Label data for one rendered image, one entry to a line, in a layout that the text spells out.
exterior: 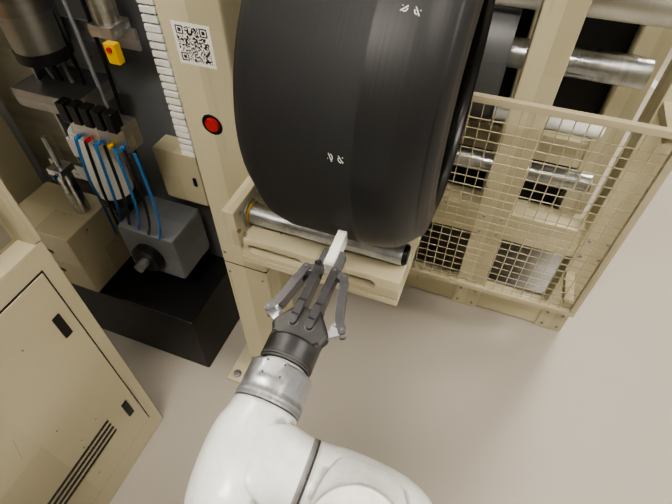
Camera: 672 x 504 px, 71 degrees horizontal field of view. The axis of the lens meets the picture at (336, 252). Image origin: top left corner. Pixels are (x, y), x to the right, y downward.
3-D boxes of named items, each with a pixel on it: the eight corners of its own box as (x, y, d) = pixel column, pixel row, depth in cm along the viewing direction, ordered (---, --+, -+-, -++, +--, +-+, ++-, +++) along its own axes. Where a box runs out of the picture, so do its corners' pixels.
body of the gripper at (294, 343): (310, 368, 61) (335, 307, 65) (250, 347, 63) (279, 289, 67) (314, 387, 67) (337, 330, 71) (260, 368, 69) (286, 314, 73)
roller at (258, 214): (254, 199, 102) (253, 218, 104) (244, 204, 98) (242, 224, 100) (413, 241, 93) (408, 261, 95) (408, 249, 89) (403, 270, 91)
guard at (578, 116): (317, 245, 175) (309, 64, 123) (319, 242, 176) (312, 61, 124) (573, 317, 154) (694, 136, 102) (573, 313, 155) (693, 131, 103)
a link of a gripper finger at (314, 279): (299, 336, 69) (290, 333, 70) (324, 274, 75) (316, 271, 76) (296, 324, 66) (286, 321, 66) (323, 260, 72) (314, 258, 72)
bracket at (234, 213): (228, 243, 101) (220, 210, 94) (302, 140, 126) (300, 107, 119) (242, 247, 100) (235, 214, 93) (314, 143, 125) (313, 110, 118)
